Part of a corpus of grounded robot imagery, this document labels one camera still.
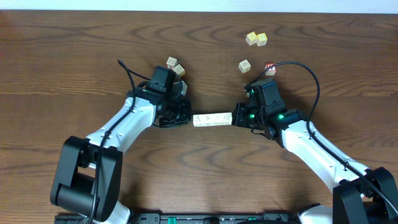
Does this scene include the blue sided picture block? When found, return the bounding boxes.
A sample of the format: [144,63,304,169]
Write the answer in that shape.
[221,112,233,125]

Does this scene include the soccer ball picture block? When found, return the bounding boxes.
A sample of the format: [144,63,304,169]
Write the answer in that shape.
[193,114,203,127]

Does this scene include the plain white picture block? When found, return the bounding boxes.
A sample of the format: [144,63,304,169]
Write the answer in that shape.
[212,113,223,126]

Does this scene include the hammer picture block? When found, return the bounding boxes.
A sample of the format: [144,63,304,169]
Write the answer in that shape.
[202,114,214,126]

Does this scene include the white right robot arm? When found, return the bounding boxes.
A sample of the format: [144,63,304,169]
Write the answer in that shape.
[232,103,397,223]

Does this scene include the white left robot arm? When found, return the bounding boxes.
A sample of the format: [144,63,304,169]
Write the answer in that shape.
[50,88,192,223]

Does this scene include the white block yellow sides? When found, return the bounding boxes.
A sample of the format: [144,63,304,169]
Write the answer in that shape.
[173,64,186,78]

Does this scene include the red letter A block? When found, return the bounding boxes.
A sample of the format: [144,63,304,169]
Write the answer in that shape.
[265,63,276,76]

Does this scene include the white block yellow drawing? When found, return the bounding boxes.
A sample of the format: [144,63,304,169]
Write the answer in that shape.
[239,59,251,73]

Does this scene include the white block red sides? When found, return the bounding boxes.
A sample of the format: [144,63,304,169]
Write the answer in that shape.
[166,57,178,70]

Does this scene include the yellow block left of pair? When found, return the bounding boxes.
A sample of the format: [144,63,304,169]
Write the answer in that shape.
[246,32,257,45]

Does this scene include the yellow block of pair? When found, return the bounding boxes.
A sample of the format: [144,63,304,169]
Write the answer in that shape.
[256,33,268,47]
[246,32,257,45]

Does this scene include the yellow block right of pair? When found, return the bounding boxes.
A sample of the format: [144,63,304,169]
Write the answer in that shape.
[256,33,268,47]

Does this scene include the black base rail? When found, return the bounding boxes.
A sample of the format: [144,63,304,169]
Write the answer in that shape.
[54,212,302,224]

